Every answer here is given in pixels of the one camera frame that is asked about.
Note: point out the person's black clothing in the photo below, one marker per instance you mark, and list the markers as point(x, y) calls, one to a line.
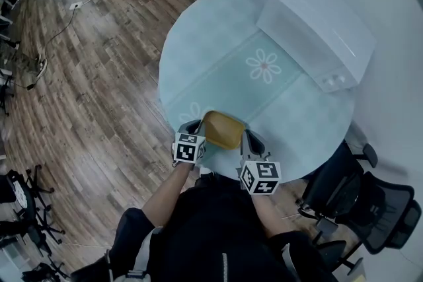
point(211, 234)

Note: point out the black mesh office chair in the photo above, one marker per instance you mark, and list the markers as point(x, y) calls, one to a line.
point(333, 171)
point(380, 214)

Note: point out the large white box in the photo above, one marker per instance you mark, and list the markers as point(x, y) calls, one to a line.
point(317, 29)

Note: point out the person's right forearm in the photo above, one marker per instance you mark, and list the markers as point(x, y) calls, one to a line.
point(269, 214)

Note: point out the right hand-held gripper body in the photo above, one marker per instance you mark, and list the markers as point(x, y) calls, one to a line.
point(259, 175)

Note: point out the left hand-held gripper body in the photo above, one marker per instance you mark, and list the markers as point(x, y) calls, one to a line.
point(187, 149)

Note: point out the white power strip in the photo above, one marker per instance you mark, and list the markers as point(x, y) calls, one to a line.
point(75, 5)

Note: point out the person's left forearm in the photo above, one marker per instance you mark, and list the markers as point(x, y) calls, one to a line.
point(165, 198)

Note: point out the yellow plastic container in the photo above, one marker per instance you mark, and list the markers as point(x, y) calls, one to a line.
point(222, 131)

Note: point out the round glass table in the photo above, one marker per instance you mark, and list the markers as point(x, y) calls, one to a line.
point(297, 128)

